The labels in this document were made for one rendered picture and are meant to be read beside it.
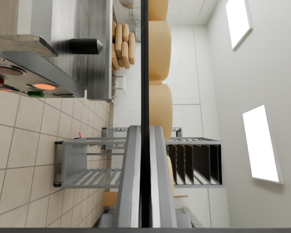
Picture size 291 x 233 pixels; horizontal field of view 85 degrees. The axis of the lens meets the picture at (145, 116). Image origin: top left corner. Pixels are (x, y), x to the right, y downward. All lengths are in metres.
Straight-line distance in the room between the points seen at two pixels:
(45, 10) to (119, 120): 4.28
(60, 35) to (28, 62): 0.11
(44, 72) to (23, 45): 0.11
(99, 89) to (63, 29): 0.16
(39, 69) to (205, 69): 5.11
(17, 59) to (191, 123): 4.42
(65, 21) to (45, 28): 0.20
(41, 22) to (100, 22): 0.34
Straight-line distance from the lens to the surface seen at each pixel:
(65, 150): 1.91
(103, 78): 0.46
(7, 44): 0.21
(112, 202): 4.21
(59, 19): 0.38
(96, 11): 0.55
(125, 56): 4.09
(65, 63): 0.37
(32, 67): 0.28
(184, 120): 4.51
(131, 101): 4.56
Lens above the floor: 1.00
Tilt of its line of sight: level
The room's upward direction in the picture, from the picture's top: 90 degrees clockwise
